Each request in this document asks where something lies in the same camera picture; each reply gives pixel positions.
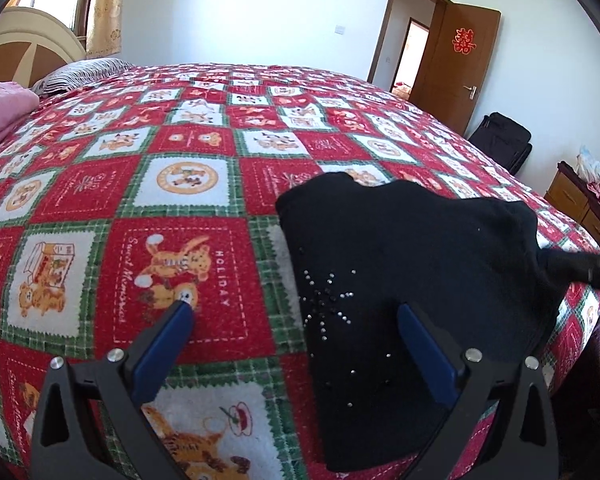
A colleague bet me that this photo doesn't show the black pants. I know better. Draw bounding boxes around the black pants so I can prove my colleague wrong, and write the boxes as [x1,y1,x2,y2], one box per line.
[274,171,600,474]

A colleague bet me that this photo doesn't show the wooden bedside cabinet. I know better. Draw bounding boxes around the wooden bedside cabinet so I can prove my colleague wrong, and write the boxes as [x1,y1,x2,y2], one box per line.
[544,162,600,246]

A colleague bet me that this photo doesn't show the black suitcase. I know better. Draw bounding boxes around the black suitcase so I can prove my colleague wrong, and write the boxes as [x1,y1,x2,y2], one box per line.
[469,112,532,176]

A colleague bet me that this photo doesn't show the red patchwork bear bedspread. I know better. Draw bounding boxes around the red patchwork bear bedspread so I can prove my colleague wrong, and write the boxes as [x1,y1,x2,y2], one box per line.
[0,64,596,479]

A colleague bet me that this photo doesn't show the brown wooden door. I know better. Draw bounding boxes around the brown wooden door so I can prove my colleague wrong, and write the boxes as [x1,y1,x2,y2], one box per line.
[410,2,501,134]

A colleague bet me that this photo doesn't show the red double happiness decal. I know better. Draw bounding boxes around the red double happiness decal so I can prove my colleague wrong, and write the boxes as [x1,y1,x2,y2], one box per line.
[452,27,477,55]

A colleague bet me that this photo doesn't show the pink folded quilt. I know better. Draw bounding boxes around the pink folded quilt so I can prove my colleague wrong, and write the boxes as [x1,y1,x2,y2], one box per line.
[0,81,40,142]

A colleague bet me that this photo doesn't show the striped grey pillow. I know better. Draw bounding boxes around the striped grey pillow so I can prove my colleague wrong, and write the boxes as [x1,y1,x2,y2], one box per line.
[30,58,133,99]

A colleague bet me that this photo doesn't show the beige lace curtain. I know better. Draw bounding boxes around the beige lace curtain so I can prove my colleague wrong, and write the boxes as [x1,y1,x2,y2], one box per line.
[86,0,122,58]

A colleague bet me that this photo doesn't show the wooden cream headboard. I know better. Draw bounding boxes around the wooden cream headboard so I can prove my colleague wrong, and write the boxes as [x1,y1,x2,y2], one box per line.
[0,6,85,88]

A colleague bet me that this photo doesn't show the silver door handle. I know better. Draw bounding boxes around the silver door handle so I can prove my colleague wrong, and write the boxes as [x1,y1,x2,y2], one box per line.
[464,86,478,101]

